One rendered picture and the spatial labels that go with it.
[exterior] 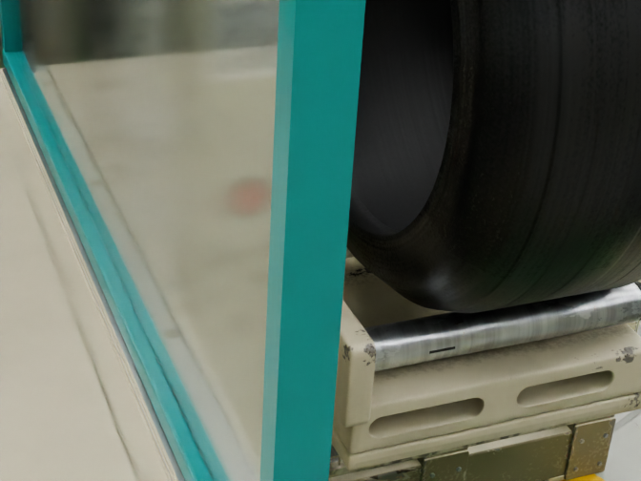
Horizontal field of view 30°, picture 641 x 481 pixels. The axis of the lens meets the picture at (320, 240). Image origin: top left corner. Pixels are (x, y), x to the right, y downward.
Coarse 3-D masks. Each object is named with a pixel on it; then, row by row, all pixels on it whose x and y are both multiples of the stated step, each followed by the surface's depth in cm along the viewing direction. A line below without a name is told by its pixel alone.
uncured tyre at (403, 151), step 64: (384, 0) 148; (448, 0) 151; (512, 0) 95; (576, 0) 94; (640, 0) 96; (384, 64) 149; (448, 64) 152; (512, 64) 96; (576, 64) 95; (640, 64) 97; (384, 128) 148; (448, 128) 103; (512, 128) 98; (576, 128) 97; (640, 128) 99; (384, 192) 143; (448, 192) 106; (512, 192) 101; (576, 192) 101; (640, 192) 104; (384, 256) 121; (448, 256) 109; (512, 256) 105; (576, 256) 108; (640, 256) 112
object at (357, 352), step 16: (352, 320) 116; (352, 336) 114; (368, 336) 114; (352, 352) 112; (368, 352) 113; (352, 368) 113; (368, 368) 113; (336, 384) 117; (352, 384) 114; (368, 384) 114; (336, 400) 117; (352, 400) 115; (368, 400) 115; (352, 416) 116; (368, 416) 117
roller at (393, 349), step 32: (640, 288) 130; (416, 320) 122; (448, 320) 122; (480, 320) 123; (512, 320) 124; (544, 320) 125; (576, 320) 126; (608, 320) 128; (640, 320) 131; (384, 352) 118; (416, 352) 120; (448, 352) 122
